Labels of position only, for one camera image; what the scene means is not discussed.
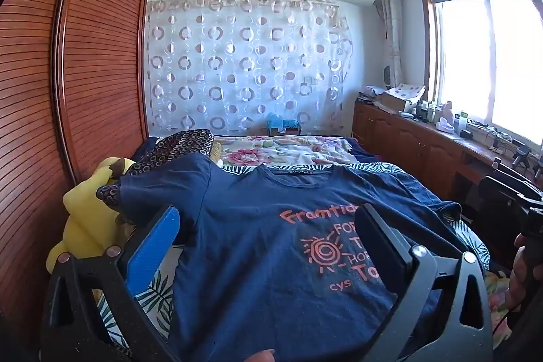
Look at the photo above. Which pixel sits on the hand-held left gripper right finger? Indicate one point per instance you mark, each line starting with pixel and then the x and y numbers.
pixel 384 249

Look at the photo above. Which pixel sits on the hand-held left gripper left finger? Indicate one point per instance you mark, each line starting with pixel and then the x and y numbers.
pixel 153 247

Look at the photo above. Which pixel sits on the navy t-shirt with orange print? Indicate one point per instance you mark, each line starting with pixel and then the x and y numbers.
pixel 254 260

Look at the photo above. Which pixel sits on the person's right hand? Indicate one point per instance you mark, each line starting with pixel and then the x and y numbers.
pixel 521 273

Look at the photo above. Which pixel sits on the leaf-print bed sheet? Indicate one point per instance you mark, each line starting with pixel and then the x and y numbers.
pixel 148 296

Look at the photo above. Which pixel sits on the black tool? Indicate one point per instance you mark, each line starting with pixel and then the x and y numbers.
pixel 525 157

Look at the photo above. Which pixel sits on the yellow plush toy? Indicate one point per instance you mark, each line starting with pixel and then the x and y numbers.
pixel 85 218

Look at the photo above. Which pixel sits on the dark circle-patterned pillow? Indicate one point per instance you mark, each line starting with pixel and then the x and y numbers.
pixel 178 145

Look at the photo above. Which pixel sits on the long wooden cabinet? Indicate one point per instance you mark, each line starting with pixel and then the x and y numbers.
pixel 407 145

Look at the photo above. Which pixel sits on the floral blanket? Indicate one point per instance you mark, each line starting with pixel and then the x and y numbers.
pixel 280 150

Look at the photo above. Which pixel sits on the open cardboard box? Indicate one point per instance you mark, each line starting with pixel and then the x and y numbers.
pixel 398 97

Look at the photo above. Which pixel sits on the blue toy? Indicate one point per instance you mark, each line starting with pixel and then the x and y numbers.
pixel 280 123

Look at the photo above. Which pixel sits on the sheer circle-patterned curtain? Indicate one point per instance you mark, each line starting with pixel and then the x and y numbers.
pixel 246 69

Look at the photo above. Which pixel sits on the wooden louvered wardrobe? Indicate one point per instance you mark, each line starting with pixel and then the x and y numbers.
pixel 97 48

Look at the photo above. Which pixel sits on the pale window curtain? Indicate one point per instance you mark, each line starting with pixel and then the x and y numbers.
pixel 391 31

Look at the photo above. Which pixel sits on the window with wooden frame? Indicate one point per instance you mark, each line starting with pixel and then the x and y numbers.
pixel 488 56

